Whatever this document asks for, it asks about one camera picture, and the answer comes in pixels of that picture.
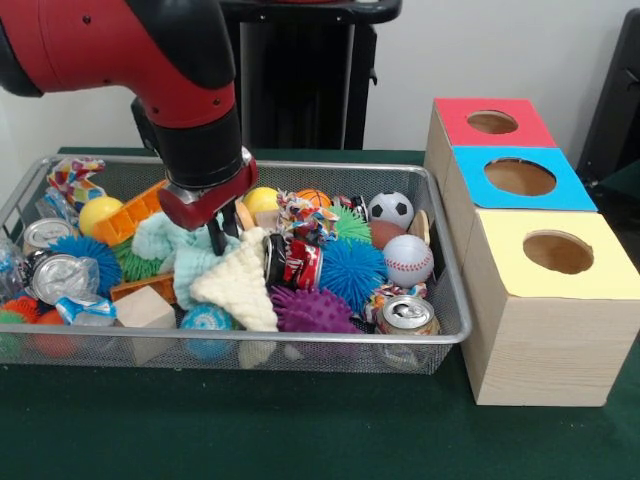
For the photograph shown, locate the large dark green tablecloth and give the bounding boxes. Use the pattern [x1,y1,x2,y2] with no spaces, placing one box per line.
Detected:
[0,146,640,480]

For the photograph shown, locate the white baseball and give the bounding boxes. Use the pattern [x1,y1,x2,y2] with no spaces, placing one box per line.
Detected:
[382,233,435,290]

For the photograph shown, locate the silver mesh bin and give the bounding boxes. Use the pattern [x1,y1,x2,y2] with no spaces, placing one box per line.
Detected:
[0,154,474,376]

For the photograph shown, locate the silver drink can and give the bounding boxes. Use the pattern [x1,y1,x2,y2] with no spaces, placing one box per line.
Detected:
[373,294,443,369]

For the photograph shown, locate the wooden box with three holes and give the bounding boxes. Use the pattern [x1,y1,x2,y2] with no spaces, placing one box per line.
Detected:
[423,97,640,407]

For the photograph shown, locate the orange toy building brick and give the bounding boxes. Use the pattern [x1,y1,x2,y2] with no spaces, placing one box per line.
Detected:
[92,179,169,247]

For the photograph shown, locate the yellow ball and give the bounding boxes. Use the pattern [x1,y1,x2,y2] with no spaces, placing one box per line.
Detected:
[78,195,124,237]

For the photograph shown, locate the purple spiky ball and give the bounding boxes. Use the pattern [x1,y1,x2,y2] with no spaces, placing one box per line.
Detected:
[269,285,364,335]

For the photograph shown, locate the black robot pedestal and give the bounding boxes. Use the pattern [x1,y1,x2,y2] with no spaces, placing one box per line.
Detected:
[219,0,404,150]

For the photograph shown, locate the mint knit cloth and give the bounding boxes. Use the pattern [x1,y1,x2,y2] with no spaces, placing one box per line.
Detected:
[130,212,242,311]

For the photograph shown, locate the small soccer ball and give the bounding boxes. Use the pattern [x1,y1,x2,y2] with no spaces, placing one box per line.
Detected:
[367,192,416,231]

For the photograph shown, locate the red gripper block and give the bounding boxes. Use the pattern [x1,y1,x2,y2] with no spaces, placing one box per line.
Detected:
[157,146,261,257]

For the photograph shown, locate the blue spiky ball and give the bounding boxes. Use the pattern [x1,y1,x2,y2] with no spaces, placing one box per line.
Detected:
[317,237,389,316]

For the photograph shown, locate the cream knit cloth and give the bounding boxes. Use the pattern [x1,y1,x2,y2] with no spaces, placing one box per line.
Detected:
[189,227,279,333]

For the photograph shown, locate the black stand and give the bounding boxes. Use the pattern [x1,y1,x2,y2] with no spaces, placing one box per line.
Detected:
[574,8,640,191]

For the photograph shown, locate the small dark green tablecloth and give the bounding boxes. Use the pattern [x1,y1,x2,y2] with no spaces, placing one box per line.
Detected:
[597,159,640,201]

